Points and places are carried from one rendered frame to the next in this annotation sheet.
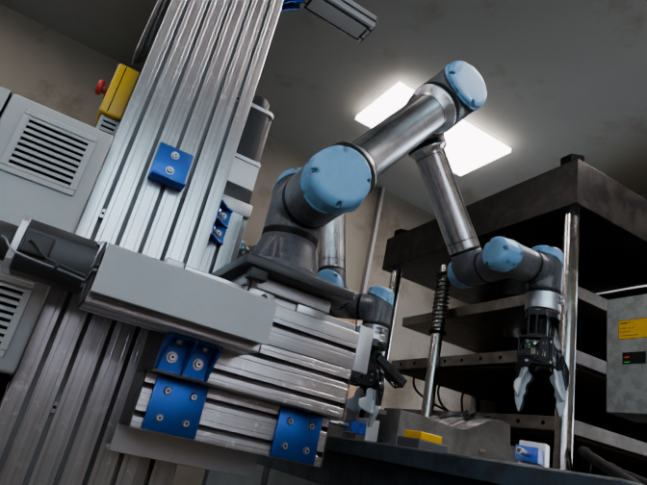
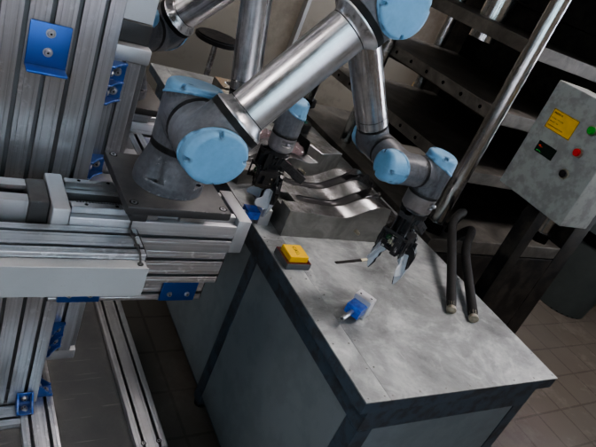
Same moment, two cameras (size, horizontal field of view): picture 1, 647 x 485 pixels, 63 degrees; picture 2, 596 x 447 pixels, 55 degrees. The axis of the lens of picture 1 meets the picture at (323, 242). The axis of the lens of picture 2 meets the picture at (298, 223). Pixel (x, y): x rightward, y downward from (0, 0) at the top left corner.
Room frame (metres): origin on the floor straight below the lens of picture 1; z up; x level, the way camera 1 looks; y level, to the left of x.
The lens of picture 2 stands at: (-0.11, 0.04, 1.61)
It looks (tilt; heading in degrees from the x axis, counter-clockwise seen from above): 26 degrees down; 347
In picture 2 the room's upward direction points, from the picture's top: 24 degrees clockwise
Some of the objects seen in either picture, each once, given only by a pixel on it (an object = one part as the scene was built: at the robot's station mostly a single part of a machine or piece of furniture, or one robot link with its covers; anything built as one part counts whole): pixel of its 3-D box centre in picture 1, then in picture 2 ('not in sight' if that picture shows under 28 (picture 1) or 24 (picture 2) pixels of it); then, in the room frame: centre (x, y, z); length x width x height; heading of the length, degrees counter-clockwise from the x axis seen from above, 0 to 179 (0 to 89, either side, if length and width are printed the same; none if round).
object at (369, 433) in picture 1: (350, 426); (247, 211); (1.39, -0.17, 0.83); 0.13 x 0.05 x 0.05; 112
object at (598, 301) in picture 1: (525, 330); (497, 27); (2.50, -1.07, 1.52); 1.10 x 0.70 x 0.05; 24
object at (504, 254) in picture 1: (505, 260); (396, 164); (1.07, -0.40, 1.22); 0.11 x 0.11 x 0.08; 22
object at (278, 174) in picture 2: (366, 365); (270, 166); (1.40, -0.18, 0.99); 0.09 x 0.08 x 0.12; 112
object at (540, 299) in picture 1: (544, 305); (419, 202); (1.09, -0.51, 1.15); 0.08 x 0.08 x 0.05
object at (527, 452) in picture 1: (528, 454); (354, 309); (1.05, -0.47, 0.83); 0.13 x 0.05 x 0.05; 142
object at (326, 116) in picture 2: not in sight; (411, 172); (2.48, -1.02, 0.76); 1.30 x 0.84 x 0.06; 24
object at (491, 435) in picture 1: (442, 435); (335, 200); (1.58, -0.45, 0.87); 0.50 x 0.26 x 0.14; 114
